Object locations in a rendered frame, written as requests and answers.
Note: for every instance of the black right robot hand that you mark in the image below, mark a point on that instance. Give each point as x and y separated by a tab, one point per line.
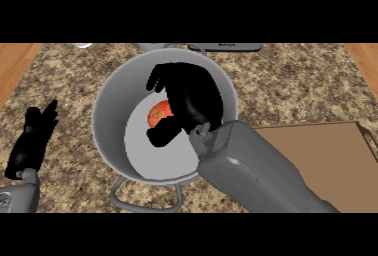
190	96

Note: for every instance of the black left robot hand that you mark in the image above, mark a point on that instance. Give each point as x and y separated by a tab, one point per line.
33	136

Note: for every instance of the orange squash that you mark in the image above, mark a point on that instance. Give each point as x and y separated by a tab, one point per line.
159	115

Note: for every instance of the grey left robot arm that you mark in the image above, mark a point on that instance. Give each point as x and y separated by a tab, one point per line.
22	193

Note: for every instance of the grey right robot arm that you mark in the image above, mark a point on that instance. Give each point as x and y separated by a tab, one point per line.
256	173

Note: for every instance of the grey metal pot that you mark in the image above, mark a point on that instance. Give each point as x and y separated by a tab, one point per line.
149	100

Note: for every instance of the dark grey flat appliance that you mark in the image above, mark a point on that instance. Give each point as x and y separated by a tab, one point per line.
231	46

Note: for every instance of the pale round object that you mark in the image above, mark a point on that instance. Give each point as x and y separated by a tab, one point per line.
84	45

